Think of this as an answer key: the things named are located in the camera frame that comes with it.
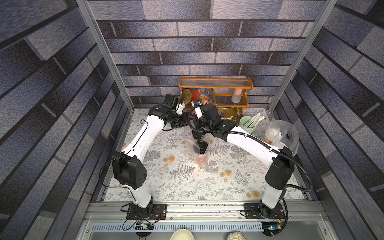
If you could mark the wooden shelf rack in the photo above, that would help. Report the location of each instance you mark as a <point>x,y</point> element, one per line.
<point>223,88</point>

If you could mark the gold fruit snack bag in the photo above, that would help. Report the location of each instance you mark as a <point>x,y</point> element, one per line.
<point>228,113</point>

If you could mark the red snack bag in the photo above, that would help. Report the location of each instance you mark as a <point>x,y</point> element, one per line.
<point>207,95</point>

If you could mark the green plastic straw cup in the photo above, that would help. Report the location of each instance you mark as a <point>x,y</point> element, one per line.
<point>243,121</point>

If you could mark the pink capped white bottle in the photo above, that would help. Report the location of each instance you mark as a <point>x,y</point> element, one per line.
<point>237,96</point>

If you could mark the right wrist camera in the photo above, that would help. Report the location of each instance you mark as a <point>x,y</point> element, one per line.
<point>207,116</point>

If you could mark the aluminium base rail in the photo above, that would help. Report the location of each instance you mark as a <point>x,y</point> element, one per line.
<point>201,216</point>

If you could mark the patterned round object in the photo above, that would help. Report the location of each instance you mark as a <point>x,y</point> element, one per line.
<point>236,236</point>

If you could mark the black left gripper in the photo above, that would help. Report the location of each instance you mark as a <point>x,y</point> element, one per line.
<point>185,119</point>

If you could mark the black lid milk tea cup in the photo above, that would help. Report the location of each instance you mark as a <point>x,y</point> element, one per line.
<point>200,156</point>

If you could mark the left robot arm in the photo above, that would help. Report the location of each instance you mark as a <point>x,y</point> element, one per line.
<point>128,165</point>

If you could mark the white round bowl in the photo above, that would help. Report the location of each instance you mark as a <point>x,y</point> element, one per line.
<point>182,234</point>

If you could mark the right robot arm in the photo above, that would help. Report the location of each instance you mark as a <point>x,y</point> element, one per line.
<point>280,167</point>

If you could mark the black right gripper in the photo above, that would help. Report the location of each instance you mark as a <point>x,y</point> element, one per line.
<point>197,132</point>

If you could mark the translucent plastic carrier bag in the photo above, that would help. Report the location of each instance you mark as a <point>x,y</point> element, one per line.
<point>289,133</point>

